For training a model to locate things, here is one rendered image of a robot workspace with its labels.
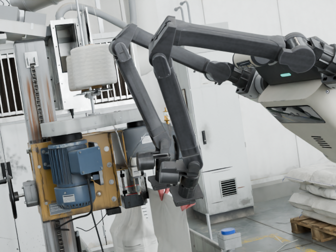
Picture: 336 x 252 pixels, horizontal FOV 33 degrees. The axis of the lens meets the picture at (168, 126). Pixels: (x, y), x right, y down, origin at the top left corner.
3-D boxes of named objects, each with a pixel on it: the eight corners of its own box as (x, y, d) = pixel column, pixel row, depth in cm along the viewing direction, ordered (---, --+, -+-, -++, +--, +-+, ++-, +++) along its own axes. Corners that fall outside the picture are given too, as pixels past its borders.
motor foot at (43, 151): (75, 166, 222) (72, 144, 221) (45, 171, 218) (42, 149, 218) (72, 164, 231) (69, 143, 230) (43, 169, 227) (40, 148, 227)
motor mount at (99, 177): (107, 184, 214) (101, 142, 213) (90, 187, 212) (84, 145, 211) (94, 177, 241) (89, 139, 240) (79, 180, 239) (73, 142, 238)
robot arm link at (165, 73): (167, 53, 150) (166, 35, 159) (147, 58, 151) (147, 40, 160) (205, 173, 174) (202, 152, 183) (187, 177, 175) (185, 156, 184)
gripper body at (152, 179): (147, 180, 219) (147, 164, 216) (171, 175, 222) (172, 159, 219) (152, 189, 214) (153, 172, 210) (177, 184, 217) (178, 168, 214)
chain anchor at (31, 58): (39, 66, 229) (36, 50, 228) (26, 67, 227) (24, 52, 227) (38, 66, 232) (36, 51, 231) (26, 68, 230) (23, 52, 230)
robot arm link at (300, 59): (155, 23, 146) (155, 8, 154) (147, 69, 153) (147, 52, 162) (320, 49, 152) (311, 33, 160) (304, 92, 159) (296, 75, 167)
